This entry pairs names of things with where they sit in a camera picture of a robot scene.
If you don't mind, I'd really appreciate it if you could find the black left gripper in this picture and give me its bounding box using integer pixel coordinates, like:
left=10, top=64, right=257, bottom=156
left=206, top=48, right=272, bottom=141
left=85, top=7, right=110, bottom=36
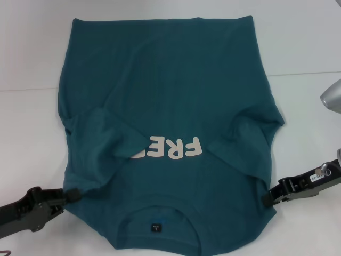
left=0, top=187, right=80, bottom=237

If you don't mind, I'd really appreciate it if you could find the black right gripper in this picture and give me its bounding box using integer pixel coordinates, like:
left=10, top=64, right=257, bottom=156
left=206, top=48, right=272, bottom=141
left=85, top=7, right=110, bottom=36
left=262, top=159, right=341, bottom=208

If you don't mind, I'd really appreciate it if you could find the teal FREE print t-shirt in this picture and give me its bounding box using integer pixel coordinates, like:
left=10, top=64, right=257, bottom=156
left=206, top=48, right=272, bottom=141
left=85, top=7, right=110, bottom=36
left=59, top=16, right=286, bottom=256

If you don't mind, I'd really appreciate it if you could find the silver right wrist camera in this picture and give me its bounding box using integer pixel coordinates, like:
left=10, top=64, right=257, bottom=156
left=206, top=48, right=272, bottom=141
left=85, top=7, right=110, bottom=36
left=319, top=79, right=341, bottom=115

